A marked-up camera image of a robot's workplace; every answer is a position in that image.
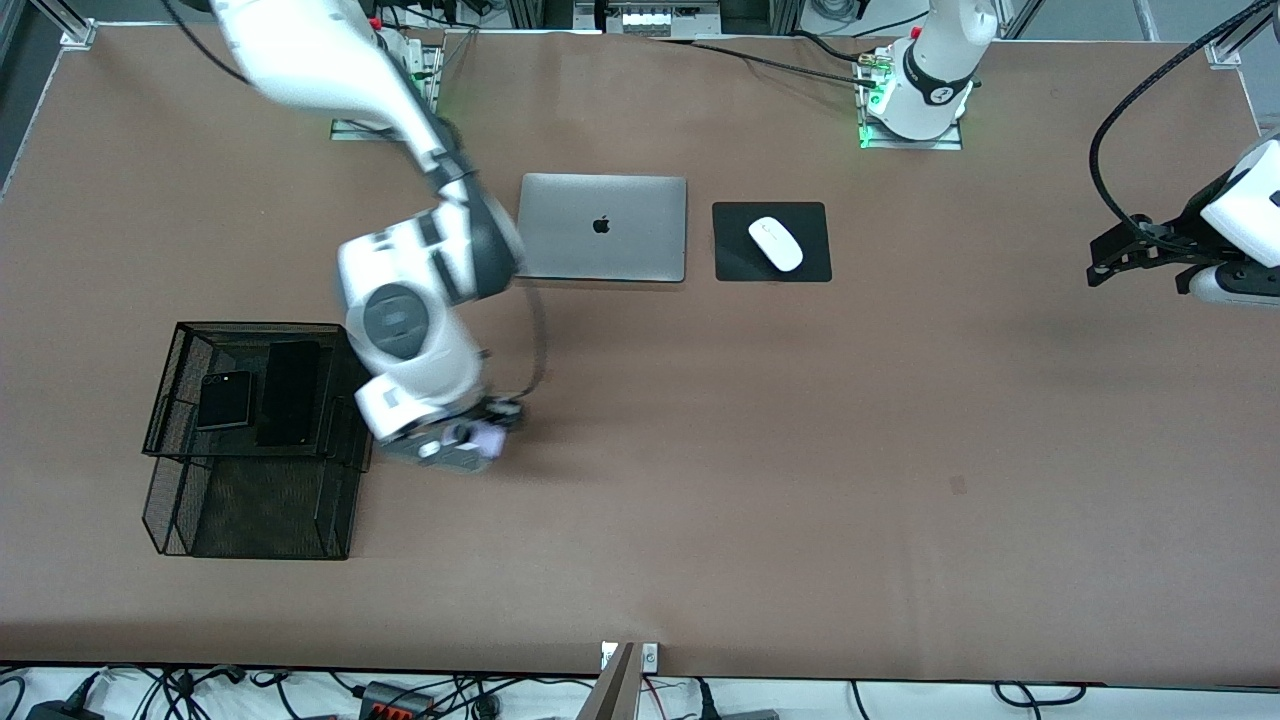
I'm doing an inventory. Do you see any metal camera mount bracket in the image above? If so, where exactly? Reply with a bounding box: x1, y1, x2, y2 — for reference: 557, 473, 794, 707
578, 641, 661, 720

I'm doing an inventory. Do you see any white power strip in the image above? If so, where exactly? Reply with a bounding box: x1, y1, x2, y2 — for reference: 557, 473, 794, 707
620, 8, 701, 37

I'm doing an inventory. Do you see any thin black table cable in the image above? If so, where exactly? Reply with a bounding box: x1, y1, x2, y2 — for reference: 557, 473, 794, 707
648, 36, 881, 89

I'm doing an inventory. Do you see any white computer mouse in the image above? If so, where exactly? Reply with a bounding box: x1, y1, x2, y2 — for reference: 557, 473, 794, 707
748, 216, 804, 272

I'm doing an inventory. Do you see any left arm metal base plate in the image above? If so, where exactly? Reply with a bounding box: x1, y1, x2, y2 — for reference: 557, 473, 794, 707
858, 48, 966, 151

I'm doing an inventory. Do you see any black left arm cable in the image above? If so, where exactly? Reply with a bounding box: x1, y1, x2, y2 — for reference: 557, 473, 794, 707
1090, 0, 1280, 229

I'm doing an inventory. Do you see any black mesh two-tier tray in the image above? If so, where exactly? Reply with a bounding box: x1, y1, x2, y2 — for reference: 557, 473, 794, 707
142, 320, 381, 561

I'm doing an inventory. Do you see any long black smartphone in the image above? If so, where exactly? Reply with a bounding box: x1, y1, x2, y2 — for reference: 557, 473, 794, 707
257, 340, 323, 448

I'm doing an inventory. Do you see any pink white flip phone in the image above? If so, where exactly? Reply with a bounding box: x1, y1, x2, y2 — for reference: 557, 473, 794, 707
468, 420, 513, 463

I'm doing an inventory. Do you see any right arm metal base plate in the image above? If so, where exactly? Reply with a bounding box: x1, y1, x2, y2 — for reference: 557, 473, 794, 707
330, 42, 444, 141

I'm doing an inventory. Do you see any aluminium frame profile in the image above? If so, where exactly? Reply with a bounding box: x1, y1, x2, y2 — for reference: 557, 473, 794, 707
1215, 0, 1280, 56

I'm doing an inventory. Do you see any black mouse pad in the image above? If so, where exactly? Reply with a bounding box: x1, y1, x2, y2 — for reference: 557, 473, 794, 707
712, 201, 833, 283

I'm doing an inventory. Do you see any black flip phone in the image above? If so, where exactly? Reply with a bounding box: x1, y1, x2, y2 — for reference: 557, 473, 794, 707
197, 372, 253, 431

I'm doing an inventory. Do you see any silver closed laptop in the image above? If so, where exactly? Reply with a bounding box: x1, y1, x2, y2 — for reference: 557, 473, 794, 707
512, 173, 689, 284

